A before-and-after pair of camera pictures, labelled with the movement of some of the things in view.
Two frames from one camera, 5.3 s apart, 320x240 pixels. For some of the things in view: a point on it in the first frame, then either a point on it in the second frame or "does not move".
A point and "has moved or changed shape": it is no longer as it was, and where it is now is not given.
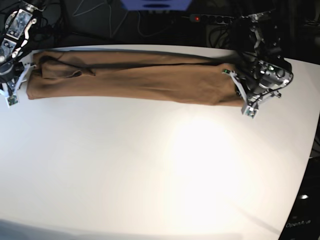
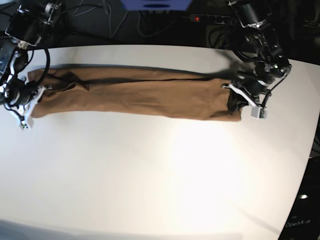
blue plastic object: [141, 5] does not move
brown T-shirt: [122, 75] has moved or changed shape
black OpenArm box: [302, 222] does not move
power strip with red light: [209, 18] does not move
